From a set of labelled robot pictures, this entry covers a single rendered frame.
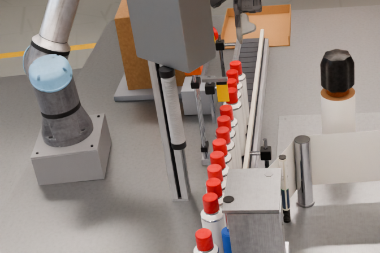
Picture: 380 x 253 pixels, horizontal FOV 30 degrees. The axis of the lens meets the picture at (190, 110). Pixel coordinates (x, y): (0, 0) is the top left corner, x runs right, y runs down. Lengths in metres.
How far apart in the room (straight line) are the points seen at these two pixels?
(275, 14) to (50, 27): 1.13
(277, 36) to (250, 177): 1.35
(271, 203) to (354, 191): 0.49
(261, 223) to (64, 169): 0.83
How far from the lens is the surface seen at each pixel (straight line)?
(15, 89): 2.68
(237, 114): 1.89
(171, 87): 1.60
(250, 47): 2.57
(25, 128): 2.41
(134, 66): 2.41
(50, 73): 1.98
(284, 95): 2.34
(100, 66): 2.70
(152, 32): 1.58
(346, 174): 1.78
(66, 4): 2.07
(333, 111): 1.85
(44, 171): 2.08
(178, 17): 1.50
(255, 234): 1.40
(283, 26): 2.81
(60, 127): 2.04
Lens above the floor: 2.00
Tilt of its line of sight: 30 degrees down
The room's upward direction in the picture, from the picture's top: 8 degrees counter-clockwise
